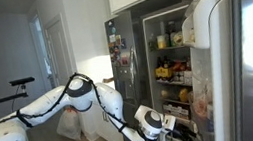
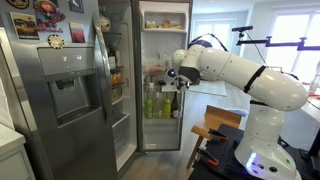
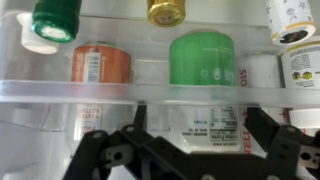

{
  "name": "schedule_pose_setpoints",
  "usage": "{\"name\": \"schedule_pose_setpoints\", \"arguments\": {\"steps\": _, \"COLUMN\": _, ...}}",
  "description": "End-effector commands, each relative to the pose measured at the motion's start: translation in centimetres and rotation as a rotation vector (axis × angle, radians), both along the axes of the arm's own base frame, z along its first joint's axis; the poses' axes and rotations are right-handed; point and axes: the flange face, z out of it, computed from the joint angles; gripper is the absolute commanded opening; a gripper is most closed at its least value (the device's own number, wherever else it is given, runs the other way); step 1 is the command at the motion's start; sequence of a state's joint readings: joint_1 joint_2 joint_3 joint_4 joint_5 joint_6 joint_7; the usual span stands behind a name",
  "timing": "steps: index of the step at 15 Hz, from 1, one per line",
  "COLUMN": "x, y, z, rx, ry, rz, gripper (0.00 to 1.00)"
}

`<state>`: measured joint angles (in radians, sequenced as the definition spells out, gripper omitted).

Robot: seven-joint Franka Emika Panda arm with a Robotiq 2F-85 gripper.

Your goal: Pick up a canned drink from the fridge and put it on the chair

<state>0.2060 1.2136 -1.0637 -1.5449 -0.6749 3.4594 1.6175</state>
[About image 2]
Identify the dark wine bottle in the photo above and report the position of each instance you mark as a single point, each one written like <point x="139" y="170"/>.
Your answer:
<point x="175" y="105"/>

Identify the small window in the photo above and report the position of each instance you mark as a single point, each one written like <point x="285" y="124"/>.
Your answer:
<point x="216" y="26"/>

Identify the round dark magnet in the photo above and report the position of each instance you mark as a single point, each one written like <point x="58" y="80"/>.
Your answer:
<point x="18" y="3"/>

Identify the black stereo camera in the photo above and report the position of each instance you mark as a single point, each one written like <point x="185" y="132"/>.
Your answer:
<point x="242" y="29"/>

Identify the wooden chair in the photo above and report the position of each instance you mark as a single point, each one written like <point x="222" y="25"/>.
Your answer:
<point x="220" y="117"/>

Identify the butter packs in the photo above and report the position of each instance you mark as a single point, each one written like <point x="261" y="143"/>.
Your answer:
<point x="165" y="24"/>

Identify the orange black clamp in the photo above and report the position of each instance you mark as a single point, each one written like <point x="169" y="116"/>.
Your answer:
<point x="216" y="133"/>
<point x="208" y="158"/>

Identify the orange white plastic tub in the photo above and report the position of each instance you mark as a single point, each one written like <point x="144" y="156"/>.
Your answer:
<point x="154" y="70"/>

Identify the pale green cabbage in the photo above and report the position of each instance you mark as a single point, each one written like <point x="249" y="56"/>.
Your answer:
<point x="105" y="24"/>

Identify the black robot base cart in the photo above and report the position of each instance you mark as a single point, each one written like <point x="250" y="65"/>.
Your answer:
<point x="223" y="151"/>

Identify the stainless steel freezer door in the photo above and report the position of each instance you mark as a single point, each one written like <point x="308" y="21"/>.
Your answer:
<point x="83" y="150"/>

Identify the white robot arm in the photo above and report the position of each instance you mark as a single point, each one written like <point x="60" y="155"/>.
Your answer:
<point x="273" y="90"/>

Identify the clear crisper drawer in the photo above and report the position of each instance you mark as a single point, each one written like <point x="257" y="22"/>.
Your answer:
<point x="125" y="140"/>

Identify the round gold magnet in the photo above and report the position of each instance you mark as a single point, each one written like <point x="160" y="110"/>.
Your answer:
<point x="56" y="41"/>

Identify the white lower counter cabinet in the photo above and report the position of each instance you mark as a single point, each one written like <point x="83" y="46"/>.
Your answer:
<point x="13" y="163"/>

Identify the yellow fruit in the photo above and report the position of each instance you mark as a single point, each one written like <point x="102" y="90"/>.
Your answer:
<point x="116" y="79"/>

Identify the yellow green bottle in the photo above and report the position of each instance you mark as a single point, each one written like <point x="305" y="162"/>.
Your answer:
<point x="167" y="108"/>

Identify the city postcard magnet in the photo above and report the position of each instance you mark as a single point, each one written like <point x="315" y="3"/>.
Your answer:
<point x="25" y="26"/>

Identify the pale green bottle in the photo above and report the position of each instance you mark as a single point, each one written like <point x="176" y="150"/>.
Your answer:
<point x="158" y="108"/>

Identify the white table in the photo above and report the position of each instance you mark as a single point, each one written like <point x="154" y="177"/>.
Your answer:
<point x="311" y="111"/>

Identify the fridge cabinet white interior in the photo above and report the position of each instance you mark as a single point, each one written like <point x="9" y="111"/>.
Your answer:
<point x="130" y="126"/>

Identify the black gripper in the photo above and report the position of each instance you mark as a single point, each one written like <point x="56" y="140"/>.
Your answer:
<point x="183" y="86"/>

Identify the open fridge door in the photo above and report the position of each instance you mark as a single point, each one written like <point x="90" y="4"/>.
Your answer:
<point x="161" y="136"/>

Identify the green bottle white cap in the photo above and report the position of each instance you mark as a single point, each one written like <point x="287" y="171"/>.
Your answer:
<point x="149" y="108"/>

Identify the water ice dispenser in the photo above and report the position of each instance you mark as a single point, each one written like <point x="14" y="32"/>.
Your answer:
<point x="66" y="100"/>

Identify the red landscape postcard magnet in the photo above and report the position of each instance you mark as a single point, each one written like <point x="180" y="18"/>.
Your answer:
<point x="77" y="33"/>

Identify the dark picture magnet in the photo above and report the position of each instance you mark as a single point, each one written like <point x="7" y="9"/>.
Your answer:
<point x="76" y="6"/>

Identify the large window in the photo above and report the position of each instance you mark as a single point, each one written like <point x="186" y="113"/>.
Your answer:
<point x="286" y="30"/>

